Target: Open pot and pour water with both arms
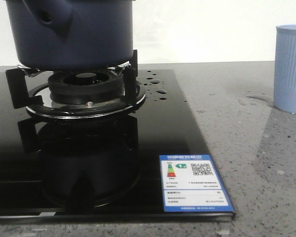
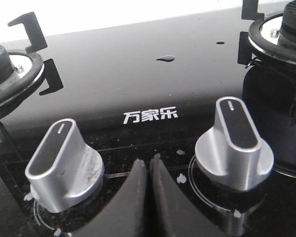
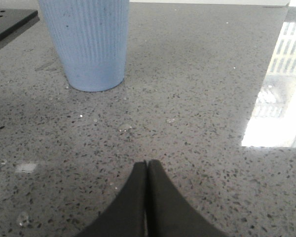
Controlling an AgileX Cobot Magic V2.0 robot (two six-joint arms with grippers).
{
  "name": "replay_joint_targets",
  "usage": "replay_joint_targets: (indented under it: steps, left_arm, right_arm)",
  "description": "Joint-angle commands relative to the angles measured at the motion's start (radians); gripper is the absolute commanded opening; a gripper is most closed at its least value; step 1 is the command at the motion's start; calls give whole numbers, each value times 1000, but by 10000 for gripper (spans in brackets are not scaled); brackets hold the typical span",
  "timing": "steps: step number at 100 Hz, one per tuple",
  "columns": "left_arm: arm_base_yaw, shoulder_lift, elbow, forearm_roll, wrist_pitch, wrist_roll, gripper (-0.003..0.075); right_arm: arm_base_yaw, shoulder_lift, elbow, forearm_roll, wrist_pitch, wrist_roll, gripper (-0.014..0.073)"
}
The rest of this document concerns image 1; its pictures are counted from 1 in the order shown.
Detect dark blue saucepan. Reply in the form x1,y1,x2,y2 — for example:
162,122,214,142
6,0,133,71

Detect light blue ribbed cup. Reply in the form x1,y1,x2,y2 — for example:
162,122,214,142
274,24,296,114

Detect black pot support grate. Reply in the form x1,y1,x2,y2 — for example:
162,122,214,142
5,50,146,120

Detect black glass gas stove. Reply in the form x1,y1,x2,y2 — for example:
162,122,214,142
0,70,235,224

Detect black round gas burner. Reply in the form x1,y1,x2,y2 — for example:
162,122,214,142
48,69,123,105

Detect blue energy label sticker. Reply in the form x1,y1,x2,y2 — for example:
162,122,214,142
159,154,234,214

